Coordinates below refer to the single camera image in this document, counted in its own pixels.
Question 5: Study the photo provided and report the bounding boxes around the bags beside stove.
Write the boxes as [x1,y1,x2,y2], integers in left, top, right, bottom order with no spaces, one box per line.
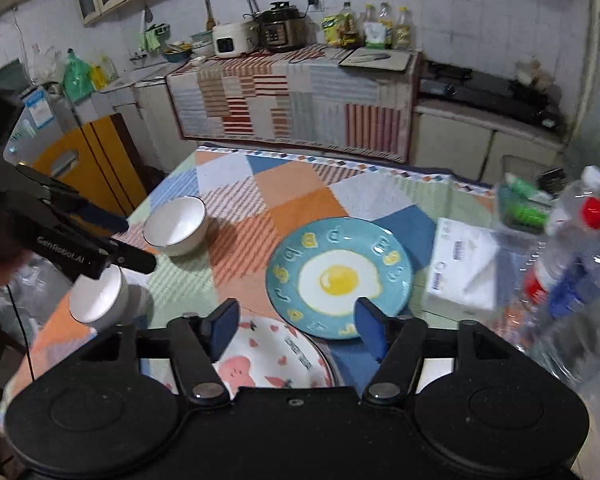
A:
[512,59,556,94]

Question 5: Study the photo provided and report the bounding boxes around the white ribbed bowl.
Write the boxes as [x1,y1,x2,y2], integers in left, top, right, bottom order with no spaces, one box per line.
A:
[68,264,131,325]
[142,196,210,258]

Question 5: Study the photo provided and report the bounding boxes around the silver appliance with blue label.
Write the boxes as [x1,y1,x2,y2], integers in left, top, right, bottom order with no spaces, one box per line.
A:
[0,85,89,166]

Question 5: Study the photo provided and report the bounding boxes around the yellow wooden door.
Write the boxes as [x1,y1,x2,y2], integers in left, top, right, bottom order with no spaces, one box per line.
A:
[32,113,149,216]

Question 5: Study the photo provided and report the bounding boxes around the white pink cartoon plate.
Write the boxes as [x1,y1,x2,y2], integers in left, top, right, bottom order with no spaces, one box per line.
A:
[212,315,337,390]

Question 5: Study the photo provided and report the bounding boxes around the white rice cooker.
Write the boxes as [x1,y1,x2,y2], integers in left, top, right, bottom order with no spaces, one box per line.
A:
[211,20,260,59]

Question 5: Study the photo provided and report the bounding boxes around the black cable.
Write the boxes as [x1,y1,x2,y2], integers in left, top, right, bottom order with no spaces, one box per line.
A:
[7,280,36,386]

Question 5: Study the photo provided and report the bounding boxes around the person's left hand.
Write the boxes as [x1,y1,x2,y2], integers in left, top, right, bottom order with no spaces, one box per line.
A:
[0,251,34,306]

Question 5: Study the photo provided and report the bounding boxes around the cooking oil bottle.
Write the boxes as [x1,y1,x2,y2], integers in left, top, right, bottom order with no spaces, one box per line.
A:
[394,7,412,51]
[377,2,395,46]
[339,1,362,49]
[362,4,379,46]

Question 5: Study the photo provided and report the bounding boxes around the dark pressure cooker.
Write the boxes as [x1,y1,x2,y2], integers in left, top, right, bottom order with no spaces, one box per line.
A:
[257,1,309,54]

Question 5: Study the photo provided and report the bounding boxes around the grey cutting board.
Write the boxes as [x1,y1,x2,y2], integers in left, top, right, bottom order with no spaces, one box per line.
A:
[338,47,412,70]

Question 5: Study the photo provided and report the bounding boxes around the clear white cap water bottle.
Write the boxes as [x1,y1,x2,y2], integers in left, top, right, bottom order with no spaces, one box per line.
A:
[550,165,600,222]

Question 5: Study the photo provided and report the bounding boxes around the red label water bottle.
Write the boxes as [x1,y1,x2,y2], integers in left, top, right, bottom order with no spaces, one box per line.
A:
[522,197,600,321]

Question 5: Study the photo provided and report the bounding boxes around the black gas stove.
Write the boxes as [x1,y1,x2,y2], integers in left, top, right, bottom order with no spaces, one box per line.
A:
[419,60,566,129]

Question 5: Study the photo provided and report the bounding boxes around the blue fried egg plate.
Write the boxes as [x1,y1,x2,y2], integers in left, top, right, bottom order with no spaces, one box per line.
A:
[265,217,415,341]

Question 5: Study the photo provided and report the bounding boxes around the cream base cabinets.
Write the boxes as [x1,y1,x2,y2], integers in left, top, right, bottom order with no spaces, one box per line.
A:
[412,100,567,182]

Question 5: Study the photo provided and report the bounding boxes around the yellow green packet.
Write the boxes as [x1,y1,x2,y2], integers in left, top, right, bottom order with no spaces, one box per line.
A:
[321,14,346,47]

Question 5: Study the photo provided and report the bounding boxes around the green hanging cloth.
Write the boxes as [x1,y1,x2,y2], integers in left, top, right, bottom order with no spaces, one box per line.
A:
[139,22,171,51]

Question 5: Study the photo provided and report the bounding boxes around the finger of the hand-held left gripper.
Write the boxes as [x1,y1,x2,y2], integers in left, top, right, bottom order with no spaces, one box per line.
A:
[107,240,157,275]
[75,202,130,236]

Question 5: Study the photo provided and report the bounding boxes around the blue label water bottle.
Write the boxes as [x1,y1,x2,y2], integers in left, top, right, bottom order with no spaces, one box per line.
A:
[545,232,600,327]

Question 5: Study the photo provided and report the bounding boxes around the checkered patchwork tablecloth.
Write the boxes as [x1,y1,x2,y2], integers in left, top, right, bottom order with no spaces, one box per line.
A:
[0,144,553,411]

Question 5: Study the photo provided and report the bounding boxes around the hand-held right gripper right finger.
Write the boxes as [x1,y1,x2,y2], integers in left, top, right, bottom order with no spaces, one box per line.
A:
[353,297,522,407]

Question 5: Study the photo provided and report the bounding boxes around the green plastic bag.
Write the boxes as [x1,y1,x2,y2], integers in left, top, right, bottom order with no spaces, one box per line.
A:
[62,48,96,104]

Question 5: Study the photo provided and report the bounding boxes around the striped patchwork counter cloth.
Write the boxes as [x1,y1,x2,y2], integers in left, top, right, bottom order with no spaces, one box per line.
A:
[166,44,421,164]

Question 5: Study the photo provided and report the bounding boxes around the green bottle in holder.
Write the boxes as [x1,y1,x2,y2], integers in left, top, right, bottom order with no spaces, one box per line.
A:
[497,184,556,231]

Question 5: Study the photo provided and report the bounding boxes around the white tissue pack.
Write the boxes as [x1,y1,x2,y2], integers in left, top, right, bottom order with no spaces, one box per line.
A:
[420,217,501,314]

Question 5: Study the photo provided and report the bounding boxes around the blue basin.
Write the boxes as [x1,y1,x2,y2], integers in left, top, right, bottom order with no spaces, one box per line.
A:
[164,42,194,64]

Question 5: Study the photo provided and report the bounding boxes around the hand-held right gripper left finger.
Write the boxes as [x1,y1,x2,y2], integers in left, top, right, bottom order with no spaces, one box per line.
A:
[79,298,241,406]

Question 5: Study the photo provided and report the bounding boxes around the cream pipe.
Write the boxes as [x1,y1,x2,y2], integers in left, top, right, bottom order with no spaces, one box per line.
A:
[572,0,600,137]

